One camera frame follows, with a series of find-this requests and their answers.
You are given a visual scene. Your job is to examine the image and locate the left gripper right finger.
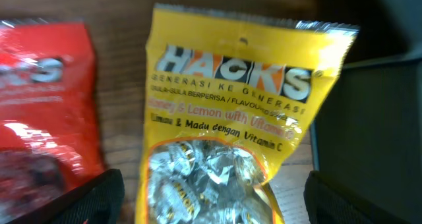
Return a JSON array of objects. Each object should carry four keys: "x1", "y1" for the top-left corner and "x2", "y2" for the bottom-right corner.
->
[{"x1": 303, "y1": 171, "x2": 406, "y2": 224}]

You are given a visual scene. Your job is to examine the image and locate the yellow Hacks candy bag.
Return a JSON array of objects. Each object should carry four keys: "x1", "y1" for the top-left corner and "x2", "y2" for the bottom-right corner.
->
[{"x1": 135, "y1": 4, "x2": 359, "y2": 223}]

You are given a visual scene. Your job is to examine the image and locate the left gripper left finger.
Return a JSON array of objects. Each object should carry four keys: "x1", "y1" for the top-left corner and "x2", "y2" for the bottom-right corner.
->
[{"x1": 8, "y1": 169, "x2": 125, "y2": 224}]

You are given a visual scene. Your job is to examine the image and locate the red Hacks candy bag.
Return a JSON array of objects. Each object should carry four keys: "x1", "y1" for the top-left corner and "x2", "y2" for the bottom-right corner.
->
[{"x1": 1, "y1": 18, "x2": 104, "y2": 223}]

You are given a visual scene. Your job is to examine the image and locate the dark green open box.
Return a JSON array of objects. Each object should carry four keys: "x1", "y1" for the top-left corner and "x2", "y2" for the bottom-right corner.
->
[{"x1": 312, "y1": 0, "x2": 421, "y2": 223}]

